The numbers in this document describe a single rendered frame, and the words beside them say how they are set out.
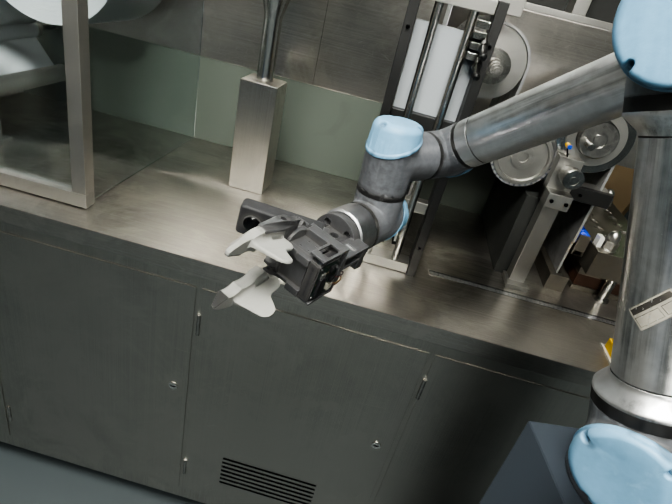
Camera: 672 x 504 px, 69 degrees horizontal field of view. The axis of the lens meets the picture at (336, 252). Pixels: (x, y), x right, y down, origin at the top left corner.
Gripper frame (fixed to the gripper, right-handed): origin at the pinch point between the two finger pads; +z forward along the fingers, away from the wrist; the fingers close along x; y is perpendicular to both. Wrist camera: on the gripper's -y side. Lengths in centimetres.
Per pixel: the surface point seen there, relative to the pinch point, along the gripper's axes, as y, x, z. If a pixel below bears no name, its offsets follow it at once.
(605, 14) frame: 2, -37, -117
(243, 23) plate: -71, -4, -71
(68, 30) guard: -58, -5, -15
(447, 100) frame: -4, -15, -54
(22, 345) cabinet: -58, 69, -7
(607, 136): 21, -18, -77
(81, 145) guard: -54, 15, -16
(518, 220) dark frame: 16, 5, -75
